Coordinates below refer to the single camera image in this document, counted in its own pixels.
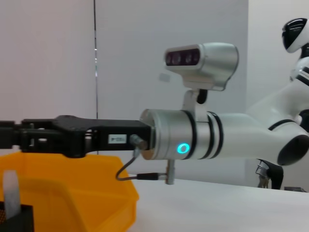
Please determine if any black mesh pen holder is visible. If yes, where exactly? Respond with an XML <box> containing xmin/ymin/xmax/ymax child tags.
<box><xmin>0</xmin><ymin>200</ymin><xmax>35</xmax><ymax>232</ymax></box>

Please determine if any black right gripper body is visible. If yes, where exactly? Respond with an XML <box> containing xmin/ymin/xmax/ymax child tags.
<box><xmin>21</xmin><ymin>115</ymin><xmax>155</xmax><ymax>160</ymax></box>

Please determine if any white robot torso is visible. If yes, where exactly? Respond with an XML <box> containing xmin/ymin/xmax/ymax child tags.
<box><xmin>289</xmin><ymin>57</ymin><xmax>309</xmax><ymax>87</ymax></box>

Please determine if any yellow plastic bin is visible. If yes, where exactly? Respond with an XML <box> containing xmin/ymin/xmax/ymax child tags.
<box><xmin>0</xmin><ymin>152</ymin><xmax>140</xmax><ymax>232</ymax></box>

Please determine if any green utility knife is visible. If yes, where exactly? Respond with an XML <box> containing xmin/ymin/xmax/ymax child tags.
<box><xmin>2</xmin><ymin>170</ymin><xmax>22</xmax><ymax>220</ymax></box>

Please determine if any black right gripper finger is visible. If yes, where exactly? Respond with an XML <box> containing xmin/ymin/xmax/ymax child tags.
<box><xmin>0</xmin><ymin>119</ymin><xmax>23</xmax><ymax>129</ymax></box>
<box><xmin>0</xmin><ymin>127</ymin><xmax>24</xmax><ymax>149</ymax></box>

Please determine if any right gripper cable with plug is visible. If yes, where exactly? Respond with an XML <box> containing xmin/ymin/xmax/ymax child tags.
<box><xmin>115</xmin><ymin>134</ymin><xmax>176</xmax><ymax>186</ymax></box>

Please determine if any white black robot head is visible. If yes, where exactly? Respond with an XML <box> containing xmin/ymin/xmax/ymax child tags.
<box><xmin>281</xmin><ymin>16</ymin><xmax>309</xmax><ymax>54</ymax></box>

